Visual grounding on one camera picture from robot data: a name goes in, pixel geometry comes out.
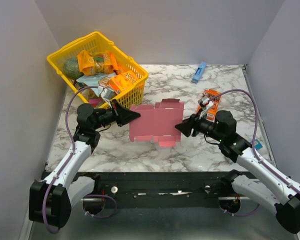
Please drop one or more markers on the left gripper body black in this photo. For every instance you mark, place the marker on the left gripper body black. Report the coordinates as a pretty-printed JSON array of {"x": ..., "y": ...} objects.
[{"x": 106, "y": 116}]

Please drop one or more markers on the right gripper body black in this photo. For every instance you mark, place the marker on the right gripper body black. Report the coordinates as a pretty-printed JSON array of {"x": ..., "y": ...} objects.
[{"x": 193, "y": 125}]

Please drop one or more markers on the pink paper box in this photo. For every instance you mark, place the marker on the pink paper box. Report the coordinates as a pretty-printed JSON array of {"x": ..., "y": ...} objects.
[{"x": 157, "y": 122}]

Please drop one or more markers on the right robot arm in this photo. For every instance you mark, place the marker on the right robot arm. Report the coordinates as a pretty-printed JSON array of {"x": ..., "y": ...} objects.
[{"x": 273, "y": 190}]

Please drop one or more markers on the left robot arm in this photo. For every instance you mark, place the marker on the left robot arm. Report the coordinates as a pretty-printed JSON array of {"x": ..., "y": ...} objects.
[{"x": 50, "y": 199}]

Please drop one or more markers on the orange product box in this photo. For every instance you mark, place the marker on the orange product box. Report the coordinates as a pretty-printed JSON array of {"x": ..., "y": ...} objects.
[{"x": 211, "y": 114}]

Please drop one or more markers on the orange cracker box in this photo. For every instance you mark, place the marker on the orange cracker box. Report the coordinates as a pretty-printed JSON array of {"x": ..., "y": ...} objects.
[{"x": 122, "y": 82}]

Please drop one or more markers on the blue small box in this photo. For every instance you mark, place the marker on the blue small box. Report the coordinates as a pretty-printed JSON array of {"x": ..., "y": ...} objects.
[{"x": 199, "y": 72}]

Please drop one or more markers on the pink item in basket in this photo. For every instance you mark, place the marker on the pink item in basket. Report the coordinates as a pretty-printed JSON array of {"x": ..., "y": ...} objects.
[{"x": 96, "y": 102}]

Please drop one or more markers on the light blue snack bag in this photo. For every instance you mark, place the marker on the light blue snack bag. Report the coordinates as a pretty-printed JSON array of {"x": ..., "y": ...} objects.
[{"x": 100, "y": 81}]

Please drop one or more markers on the orange snack bag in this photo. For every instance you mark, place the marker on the orange snack bag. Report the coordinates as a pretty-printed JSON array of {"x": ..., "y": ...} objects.
[{"x": 97, "y": 63}]

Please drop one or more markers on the yellow plastic basket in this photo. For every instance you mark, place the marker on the yellow plastic basket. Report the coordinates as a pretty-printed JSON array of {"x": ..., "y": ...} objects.
[{"x": 97, "y": 42}]

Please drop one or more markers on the teal card package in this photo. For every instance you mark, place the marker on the teal card package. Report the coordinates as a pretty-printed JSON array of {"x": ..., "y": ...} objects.
[{"x": 257, "y": 144}]

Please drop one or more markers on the green melon ball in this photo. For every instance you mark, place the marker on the green melon ball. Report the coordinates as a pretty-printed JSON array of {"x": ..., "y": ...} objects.
[{"x": 71, "y": 68}]

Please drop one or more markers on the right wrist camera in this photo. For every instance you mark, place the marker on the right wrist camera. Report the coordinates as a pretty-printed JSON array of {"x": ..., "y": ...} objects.
[{"x": 205, "y": 104}]

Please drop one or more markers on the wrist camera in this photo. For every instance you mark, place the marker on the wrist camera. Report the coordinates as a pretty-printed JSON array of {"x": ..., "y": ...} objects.
[
  {"x": 205, "y": 104},
  {"x": 106, "y": 93}
]

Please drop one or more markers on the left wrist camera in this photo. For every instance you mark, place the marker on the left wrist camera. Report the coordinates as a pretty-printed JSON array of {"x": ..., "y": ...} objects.
[{"x": 106, "y": 93}]

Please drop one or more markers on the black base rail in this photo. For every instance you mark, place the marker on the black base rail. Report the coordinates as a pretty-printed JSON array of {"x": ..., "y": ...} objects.
[{"x": 158, "y": 190}]

